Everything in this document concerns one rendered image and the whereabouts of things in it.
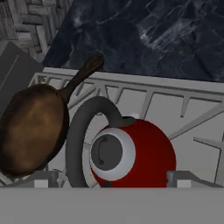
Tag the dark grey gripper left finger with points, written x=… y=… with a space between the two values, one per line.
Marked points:
x=43 y=177

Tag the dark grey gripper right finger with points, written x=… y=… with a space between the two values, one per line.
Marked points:
x=175 y=176

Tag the brown frying pan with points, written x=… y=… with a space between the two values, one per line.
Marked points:
x=32 y=128

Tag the white hob with grey grates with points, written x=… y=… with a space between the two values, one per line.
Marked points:
x=163 y=108

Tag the grey cabinet panel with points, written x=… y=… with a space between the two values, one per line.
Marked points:
x=14 y=70

